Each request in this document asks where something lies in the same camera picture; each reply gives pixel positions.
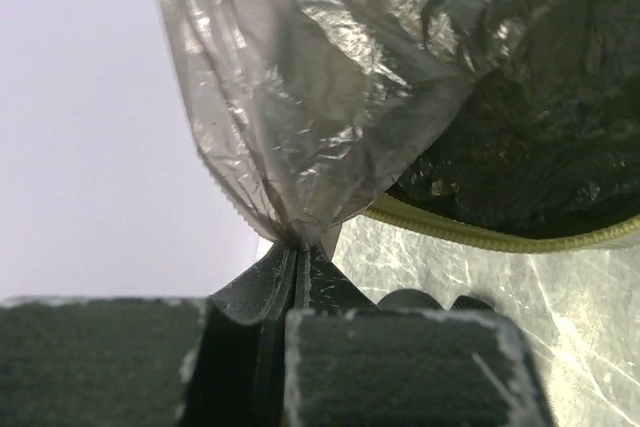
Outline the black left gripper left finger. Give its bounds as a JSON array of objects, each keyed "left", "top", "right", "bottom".
[{"left": 1, "top": 246, "right": 295, "bottom": 426}]

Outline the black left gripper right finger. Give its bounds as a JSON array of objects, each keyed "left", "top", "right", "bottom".
[{"left": 283, "top": 248, "right": 554, "bottom": 426}]

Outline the grey translucent trash bag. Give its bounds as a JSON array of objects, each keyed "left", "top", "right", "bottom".
[{"left": 127, "top": 0, "right": 640, "bottom": 251}]

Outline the olive green mesh trash bin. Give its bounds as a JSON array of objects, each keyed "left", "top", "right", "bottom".
[{"left": 363, "top": 194, "right": 639, "bottom": 254}]

